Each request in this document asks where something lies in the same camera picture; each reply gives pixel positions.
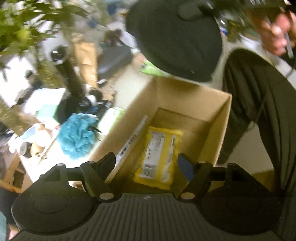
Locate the brown paper bag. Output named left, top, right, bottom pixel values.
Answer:
left=74, top=42, right=98, bottom=88

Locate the black round speaker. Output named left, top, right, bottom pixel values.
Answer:
left=19, top=142, right=32, bottom=158

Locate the left bamboo plant vase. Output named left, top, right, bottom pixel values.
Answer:
left=1, top=1, right=87, bottom=134

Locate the brown cardboard box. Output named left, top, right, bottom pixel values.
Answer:
left=90, top=77, right=231, bottom=193

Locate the green wet wipes pack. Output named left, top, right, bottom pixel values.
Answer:
left=97, top=107, right=125, bottom=136

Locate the grey zip case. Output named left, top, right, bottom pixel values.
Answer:
left=97, top=45, right=133, bottom=80

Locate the black thermos bottle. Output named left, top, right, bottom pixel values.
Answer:
left=50, top=45, right=85, bottom=97

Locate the white bottle cap jar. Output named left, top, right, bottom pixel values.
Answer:
left=34, top=129, right=52, bottom=147

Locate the person right hand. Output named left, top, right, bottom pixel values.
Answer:
left=247, top=9, right=295, bottom=56

